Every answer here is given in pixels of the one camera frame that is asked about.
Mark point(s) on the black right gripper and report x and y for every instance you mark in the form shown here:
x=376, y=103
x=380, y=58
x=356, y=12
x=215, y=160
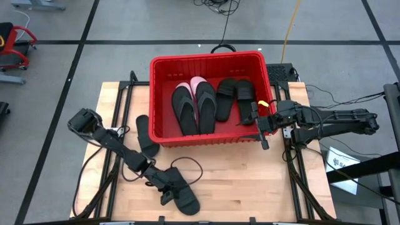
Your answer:
x=270, y=122

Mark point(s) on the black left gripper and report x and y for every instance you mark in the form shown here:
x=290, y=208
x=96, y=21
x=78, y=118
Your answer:
x=162, y=184

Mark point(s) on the black flip-flop sandal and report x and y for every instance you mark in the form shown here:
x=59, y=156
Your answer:
x=207, y=118
x=184, y=115

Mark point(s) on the pink rubber slide sandal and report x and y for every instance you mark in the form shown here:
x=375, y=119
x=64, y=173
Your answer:
x=185, y=85
x=198, y=80

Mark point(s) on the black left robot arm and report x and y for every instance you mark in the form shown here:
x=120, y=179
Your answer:
x=109, y=139

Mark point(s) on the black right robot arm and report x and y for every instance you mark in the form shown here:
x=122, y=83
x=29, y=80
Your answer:
x=343, y=120

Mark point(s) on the red plastic storage bin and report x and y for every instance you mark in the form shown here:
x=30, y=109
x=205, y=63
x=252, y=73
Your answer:
x=218, y=64

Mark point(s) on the yellow tag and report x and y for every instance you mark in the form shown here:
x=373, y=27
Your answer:
x=263, y=103

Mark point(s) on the black perforated computer box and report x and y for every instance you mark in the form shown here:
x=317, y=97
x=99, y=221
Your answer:
x=278, y=72

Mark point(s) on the white printed paper sheet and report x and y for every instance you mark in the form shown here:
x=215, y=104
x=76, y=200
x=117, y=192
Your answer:
x=343, y=175

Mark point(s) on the black metal beam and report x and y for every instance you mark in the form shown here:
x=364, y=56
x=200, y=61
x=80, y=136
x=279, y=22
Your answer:
x=368, y=165

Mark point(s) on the black caster base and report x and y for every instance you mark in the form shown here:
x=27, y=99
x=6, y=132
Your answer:
x=3, y=107

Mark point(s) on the grey metal stand foot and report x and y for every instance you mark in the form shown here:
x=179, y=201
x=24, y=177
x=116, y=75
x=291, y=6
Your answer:
x=37, y=3
x=12, y=79

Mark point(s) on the red mechanic creeper seat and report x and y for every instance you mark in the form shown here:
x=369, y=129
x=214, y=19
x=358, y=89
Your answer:
x=7, y=40

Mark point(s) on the black frame clamp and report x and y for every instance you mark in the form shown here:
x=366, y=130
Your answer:
x=252, y=220
x=161, y=219

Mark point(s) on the black aluminium table frame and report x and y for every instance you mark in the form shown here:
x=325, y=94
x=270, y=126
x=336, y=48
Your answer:
x=282, y=83

